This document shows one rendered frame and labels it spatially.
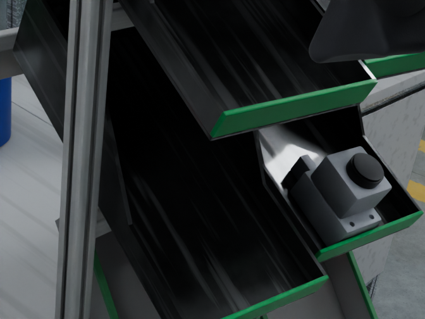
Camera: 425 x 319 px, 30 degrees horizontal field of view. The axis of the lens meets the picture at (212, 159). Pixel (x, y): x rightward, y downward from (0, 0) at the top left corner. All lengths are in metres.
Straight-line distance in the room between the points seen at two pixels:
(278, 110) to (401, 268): 2.43
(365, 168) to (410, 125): 1.56
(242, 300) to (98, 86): 0.19
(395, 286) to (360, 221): 2.13
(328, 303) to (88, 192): 0.34
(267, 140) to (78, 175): 0.23
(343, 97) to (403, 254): 2.46
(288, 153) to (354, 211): 0.10
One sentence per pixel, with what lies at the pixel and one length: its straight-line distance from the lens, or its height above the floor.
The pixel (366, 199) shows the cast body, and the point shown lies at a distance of 0.64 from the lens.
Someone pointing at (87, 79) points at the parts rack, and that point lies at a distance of 0.51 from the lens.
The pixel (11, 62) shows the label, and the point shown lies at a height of 1.28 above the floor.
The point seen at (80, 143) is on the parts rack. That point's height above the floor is 1.31.
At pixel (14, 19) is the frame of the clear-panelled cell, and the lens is 1.75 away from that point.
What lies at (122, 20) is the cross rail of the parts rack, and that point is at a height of 1.38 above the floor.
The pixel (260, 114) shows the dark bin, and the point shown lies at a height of 1.36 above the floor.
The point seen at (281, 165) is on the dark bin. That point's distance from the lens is 0.70.
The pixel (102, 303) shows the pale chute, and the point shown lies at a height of 1.15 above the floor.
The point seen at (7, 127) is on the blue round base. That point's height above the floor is 0.89.
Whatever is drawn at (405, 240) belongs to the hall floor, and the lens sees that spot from 3.05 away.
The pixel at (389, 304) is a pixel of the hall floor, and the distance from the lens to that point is 2.69.
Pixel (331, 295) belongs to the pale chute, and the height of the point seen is 1.07.
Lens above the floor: 1.55
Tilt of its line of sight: 28 degrees down
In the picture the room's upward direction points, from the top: 9 degrees clockwise
